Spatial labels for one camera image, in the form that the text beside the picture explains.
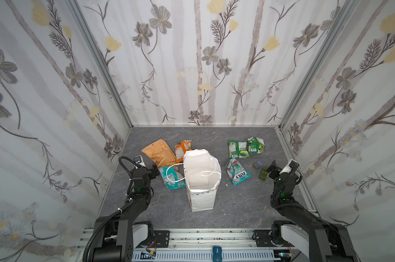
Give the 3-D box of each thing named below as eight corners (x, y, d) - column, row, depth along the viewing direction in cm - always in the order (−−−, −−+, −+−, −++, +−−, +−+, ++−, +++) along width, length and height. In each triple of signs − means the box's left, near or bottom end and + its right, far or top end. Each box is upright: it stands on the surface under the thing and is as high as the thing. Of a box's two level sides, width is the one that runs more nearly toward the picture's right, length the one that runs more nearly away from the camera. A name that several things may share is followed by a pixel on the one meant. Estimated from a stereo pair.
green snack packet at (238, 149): (229, 158, 104) (230, 155, 102) (227, 143, 113) (228, 139, 110) (249, 159, 105) (250, 156, 102) (245, 143, 113) (246, 140, 110)
